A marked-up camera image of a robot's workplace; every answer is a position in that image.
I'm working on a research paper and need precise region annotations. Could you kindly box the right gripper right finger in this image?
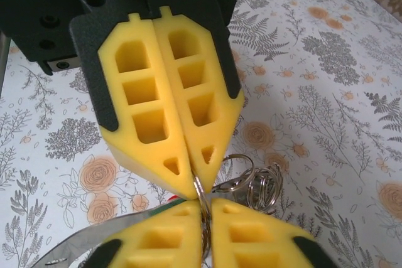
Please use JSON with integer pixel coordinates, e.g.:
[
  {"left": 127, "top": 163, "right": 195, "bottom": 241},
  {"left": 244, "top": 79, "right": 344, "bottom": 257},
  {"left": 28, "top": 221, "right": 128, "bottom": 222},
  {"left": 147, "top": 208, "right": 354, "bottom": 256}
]
[{"left": 209, "top": 197, "right": 328, "bottom": 268}]

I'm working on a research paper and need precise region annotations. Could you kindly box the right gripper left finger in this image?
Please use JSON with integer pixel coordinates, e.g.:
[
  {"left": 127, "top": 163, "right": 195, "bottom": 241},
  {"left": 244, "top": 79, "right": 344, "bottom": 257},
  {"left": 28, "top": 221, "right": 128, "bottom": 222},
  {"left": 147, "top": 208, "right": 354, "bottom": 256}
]
[{"left": 87, "top": 200, "right": 202, "bottom": 268}]

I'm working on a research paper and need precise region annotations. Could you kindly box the green key tag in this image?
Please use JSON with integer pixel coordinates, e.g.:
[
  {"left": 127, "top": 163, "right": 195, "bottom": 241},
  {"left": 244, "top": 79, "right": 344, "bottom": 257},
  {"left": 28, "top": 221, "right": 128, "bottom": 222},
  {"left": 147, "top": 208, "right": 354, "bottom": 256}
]
[{"left": 152, "top": 203, "right": 180, "bottom": 216}]

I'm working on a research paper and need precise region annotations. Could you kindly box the small silver split keyring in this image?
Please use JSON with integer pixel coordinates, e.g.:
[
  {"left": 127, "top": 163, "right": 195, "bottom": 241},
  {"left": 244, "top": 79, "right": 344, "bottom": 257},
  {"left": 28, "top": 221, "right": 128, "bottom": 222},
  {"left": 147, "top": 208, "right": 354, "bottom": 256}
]
[{"left": 190, "top": 172, "right": 215, "bottom": 259}]

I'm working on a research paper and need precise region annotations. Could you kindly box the floral fabric pouch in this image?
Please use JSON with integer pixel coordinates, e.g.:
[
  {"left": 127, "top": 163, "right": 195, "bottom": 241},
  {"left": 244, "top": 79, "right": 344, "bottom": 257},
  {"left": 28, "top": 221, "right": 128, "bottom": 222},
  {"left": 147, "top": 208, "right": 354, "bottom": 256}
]
[{"left": 40, "top": 153, "right": 285, "bottom": 268}]

